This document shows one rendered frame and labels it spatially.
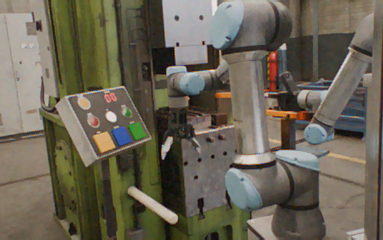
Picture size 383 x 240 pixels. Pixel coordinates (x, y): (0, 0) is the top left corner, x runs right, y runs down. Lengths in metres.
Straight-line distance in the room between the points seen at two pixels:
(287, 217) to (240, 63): 0.44
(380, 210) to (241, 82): 0.47
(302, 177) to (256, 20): 0.42
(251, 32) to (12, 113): 6.29
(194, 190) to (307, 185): 1.05
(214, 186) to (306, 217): 1.07
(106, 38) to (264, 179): 1.21
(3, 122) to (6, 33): 1.46
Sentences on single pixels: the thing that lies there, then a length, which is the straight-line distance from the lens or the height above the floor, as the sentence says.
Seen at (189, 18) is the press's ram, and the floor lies 1.50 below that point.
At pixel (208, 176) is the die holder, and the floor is 0.66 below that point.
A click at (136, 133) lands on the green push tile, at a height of 1.00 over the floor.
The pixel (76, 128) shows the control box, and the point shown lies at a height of 1.07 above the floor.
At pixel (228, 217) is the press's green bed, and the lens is 2.23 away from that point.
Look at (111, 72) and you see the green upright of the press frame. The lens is 1.92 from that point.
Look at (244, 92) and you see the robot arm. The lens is 0.94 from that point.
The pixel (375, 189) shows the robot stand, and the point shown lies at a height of 0.97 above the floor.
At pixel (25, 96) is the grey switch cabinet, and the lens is 7.03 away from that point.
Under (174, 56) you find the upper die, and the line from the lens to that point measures 1.93.
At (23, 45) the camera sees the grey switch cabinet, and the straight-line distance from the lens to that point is 7.01.
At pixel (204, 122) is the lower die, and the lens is 2.04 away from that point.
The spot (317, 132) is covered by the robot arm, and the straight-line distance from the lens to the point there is 1.38.
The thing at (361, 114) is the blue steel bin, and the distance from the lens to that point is 5.47.
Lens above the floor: 1.35
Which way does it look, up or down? 11 degrees down
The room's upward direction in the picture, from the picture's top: 4 degrees counter-clockwise
